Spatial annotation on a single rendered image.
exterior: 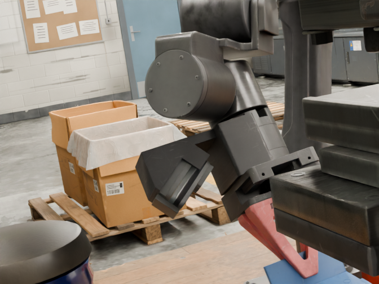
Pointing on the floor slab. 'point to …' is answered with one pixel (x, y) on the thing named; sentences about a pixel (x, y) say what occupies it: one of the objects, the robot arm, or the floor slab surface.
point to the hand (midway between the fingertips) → (305, 267)
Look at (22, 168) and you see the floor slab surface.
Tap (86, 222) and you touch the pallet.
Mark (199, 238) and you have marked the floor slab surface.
